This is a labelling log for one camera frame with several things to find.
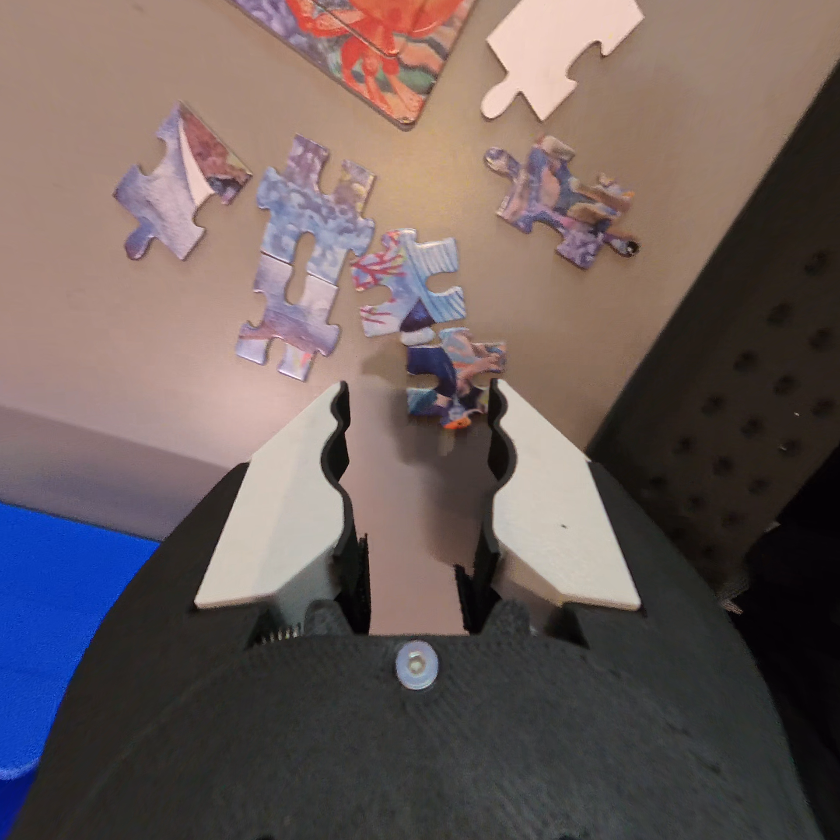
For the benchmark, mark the dark blue puzzle piece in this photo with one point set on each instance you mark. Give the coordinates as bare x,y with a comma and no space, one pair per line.
439,374

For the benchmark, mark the blue object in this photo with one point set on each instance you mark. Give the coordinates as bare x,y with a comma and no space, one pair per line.
59,623

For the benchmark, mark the purple blue white puzzle piece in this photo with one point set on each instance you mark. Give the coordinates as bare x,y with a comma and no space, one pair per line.
282,321

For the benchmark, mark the joined orange crab puzzle pieces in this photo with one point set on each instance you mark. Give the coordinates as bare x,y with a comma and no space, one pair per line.
374,19

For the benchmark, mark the ocean jigsaw puzzle frame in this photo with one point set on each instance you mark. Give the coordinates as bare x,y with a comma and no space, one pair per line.
407,85

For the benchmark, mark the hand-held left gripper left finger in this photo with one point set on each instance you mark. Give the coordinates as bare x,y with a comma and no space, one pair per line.
275,525

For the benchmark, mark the dark perforated panel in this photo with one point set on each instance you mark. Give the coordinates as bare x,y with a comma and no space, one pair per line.
735,361

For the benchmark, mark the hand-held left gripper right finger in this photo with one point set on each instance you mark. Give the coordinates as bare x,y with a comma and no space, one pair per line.
564,525

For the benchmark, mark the purple orange fish puzzle piece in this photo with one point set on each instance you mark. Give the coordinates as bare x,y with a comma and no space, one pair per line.
558,197

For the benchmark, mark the red coral striped puzzle piece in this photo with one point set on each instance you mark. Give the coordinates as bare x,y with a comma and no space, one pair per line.
413,282

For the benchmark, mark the purple blue bubbly puzzle piece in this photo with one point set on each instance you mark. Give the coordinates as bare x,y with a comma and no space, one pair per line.
321,210

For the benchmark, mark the purple white-patch puzzle piece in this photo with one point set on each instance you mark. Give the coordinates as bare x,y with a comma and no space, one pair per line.
170,197

